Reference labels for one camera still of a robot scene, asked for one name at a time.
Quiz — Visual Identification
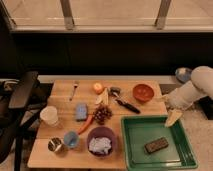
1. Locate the window frame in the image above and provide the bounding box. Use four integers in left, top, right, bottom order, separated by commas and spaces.
0, 0, 213, 33

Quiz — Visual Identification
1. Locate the blue sponge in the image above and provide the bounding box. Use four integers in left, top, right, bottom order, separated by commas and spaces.
75, 103, 88, 121

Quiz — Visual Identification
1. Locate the small blue cup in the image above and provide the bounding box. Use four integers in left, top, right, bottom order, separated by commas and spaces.
63, 131, 79, 149

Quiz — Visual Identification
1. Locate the orange fruit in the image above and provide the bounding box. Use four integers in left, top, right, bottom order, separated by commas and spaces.
93, 83, 104, 94

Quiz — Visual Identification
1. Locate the peeled banana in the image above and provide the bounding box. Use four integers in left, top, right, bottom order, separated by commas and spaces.
95, 88, 109, 105

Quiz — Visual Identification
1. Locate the light blue towel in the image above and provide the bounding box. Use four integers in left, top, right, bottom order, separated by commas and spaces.
89, 137, 112, 155

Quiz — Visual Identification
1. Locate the green plastic tray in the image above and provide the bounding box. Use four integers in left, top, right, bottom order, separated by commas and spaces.
121, 115, 198, 171

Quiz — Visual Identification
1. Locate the red bowl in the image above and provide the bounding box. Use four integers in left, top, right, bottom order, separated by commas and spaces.
133, 84, 154, 103

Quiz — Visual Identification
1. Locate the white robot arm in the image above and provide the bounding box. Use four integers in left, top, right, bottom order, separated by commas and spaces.
165, 66, 213, 127

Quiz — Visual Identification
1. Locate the dark brown sponge block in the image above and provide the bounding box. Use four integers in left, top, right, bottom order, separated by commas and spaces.
144, 137, 169, 154

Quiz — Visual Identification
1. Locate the black handled peeler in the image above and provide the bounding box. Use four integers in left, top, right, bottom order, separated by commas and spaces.
110, 87, 140, 114

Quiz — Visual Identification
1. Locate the small metal cup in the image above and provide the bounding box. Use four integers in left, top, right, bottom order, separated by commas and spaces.
48, 137, 63, 153

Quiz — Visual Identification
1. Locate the blue grey plate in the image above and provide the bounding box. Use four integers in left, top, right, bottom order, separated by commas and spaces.
175, 67, 192, 83

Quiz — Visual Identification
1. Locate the bunch of dark grapes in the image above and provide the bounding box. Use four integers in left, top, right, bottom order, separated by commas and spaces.
93, 105, 112, 125

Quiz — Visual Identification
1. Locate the purple bowl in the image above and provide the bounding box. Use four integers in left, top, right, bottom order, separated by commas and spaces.
87, 126, 117, 157

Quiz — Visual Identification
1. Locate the black office chair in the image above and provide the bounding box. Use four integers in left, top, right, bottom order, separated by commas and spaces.
0, 71, 48, 171

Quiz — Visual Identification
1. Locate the white plastic cup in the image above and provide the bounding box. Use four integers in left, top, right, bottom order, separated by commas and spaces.
40, 106, 59, 126

